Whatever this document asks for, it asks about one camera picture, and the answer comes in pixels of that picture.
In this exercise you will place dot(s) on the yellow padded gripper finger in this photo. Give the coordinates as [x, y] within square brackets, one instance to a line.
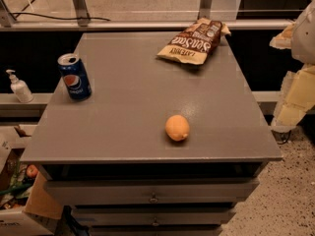
[283, 39]
[297, 97]

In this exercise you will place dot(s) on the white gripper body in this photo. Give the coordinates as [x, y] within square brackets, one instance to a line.
[305, 38]

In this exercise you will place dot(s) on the blue pepsi can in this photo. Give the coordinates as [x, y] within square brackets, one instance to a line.
[74, 76]

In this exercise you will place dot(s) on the brown chip bag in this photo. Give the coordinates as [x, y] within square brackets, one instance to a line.
[194, 44]

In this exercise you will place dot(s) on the orange fruit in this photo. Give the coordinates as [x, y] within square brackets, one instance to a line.
[177, 128]

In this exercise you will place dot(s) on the white pump bottle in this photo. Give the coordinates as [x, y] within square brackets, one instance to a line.
[19, 88]

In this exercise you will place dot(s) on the small red apple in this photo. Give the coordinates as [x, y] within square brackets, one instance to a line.
[32, 171]

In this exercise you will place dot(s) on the cardboard box with items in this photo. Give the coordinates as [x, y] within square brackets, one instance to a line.
[26, 209]

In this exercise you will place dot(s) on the metal window frame rail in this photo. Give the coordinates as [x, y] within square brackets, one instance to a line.
[105, 15]

